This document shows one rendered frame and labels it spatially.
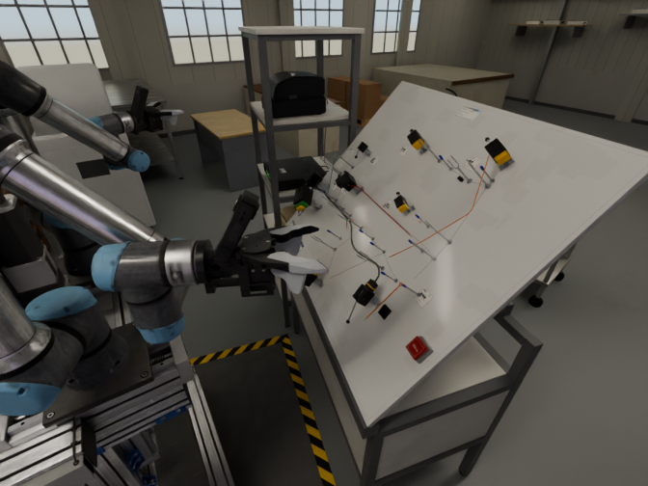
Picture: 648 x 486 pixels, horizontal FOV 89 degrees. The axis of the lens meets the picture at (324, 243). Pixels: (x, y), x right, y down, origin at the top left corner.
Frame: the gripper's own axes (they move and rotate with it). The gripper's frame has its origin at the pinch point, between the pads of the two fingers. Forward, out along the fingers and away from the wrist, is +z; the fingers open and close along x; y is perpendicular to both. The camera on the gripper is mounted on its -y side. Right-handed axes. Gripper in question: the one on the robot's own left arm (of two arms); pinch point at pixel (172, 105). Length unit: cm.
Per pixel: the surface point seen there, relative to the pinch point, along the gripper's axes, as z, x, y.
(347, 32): 66, 43, -32
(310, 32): 52, 32, -30
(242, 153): 198, -155, 132
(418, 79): 658, -98, 87
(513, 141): 30, 127, -16
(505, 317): 14, 151, 38
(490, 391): -3, 157, 57
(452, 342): -21, 136, 26
